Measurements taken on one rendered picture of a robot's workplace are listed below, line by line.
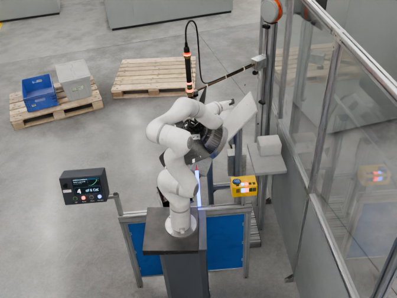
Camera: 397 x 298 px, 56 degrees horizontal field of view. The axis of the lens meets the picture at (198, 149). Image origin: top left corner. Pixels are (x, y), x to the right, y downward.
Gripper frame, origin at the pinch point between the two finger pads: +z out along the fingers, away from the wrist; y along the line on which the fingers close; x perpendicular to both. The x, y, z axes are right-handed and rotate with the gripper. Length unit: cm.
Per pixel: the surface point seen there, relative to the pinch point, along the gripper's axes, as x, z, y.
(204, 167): -44, 3, -39
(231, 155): -49, 41, -42
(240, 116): -16.1, 29.7, -17.2
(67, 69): 62, 107, -343
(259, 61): 18, 48, -4
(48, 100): 27, 67, -343
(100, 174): -21, -66, -58
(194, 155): -29.1, -13.2, -29.6
